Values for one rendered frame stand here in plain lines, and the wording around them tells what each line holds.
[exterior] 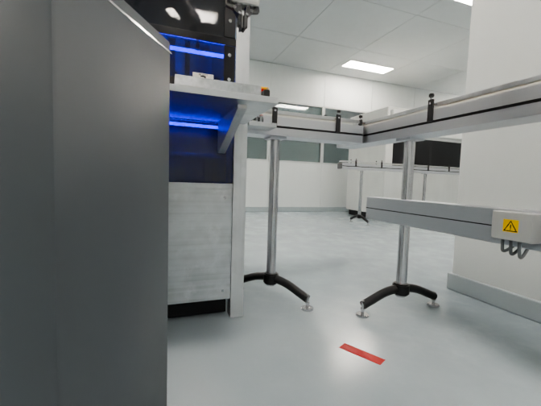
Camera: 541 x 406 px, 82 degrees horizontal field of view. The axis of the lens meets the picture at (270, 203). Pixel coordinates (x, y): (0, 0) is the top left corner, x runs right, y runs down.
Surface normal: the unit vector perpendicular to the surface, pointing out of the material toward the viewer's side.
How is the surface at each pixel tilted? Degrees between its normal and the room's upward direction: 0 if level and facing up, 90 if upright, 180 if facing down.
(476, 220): 90
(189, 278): 90
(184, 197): 90
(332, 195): 90
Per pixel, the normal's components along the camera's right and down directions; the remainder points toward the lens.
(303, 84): 0.34, 0.07
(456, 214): -0.94, 0.00
